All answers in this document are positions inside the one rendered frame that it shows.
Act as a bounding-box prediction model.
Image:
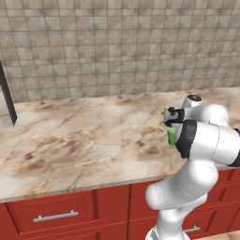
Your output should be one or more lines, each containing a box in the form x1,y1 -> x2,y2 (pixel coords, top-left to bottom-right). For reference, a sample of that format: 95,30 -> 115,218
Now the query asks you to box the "black tall appliance side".
0,60 -> 19,128

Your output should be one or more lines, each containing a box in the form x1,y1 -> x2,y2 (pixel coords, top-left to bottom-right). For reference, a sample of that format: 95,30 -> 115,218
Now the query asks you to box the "red drawer front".
127,200 -> 240,240
5,188 -> 97,236
128,168 -> 240,202

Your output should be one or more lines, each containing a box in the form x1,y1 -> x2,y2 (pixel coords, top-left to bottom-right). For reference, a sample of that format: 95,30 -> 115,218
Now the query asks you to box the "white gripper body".
163,106 -> 186,128

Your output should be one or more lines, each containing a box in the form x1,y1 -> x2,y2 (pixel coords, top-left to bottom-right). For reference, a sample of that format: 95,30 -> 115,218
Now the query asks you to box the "silver bar drawer handle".
183,225 -> 202,234
33,209 -> 80,224

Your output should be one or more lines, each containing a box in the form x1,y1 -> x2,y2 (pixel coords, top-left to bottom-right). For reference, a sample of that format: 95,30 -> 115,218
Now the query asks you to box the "red cabinet door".
17,220 -> 129,240

